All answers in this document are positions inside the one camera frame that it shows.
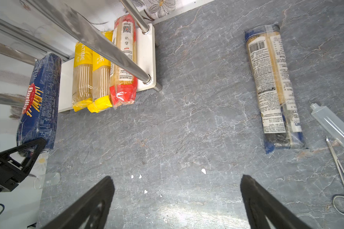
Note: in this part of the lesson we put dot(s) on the yellow pastatime pack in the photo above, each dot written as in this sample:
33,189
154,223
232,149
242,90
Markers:
82,77
100,84

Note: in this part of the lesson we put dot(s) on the metal surgical scissors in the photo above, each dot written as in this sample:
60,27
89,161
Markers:
340,170

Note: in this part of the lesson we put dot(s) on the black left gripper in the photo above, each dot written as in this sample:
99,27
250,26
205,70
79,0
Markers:
11,170

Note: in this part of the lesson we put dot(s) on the blue Barilla spaghetti pack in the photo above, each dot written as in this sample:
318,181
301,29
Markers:
40,110

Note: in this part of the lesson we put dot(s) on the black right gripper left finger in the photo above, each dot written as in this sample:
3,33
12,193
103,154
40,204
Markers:
90,211

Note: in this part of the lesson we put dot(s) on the clear plastic syringe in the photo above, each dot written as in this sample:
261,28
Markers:
330,121

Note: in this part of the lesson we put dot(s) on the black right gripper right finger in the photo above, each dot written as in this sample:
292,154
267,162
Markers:
262,208

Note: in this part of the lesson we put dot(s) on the clear blue-end spaghetti pack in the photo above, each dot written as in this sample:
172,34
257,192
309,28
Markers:
279,114

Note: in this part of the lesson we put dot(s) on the yellow Pastatime pack front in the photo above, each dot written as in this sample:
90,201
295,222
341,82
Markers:
100,84

